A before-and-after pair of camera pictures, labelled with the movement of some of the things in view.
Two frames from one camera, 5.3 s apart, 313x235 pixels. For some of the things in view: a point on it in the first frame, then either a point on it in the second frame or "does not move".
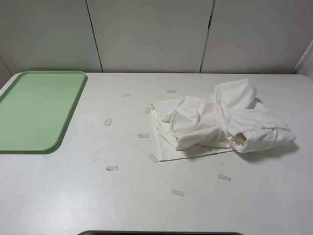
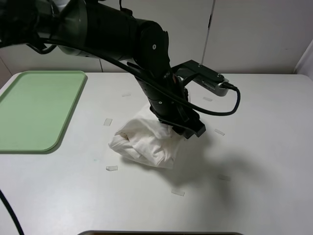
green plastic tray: x=34 y=106 does not move
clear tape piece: x=177 y=192 does not move
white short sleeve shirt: x=231 y=118 → x=144 y=139
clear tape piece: x=108 y=122 does not move
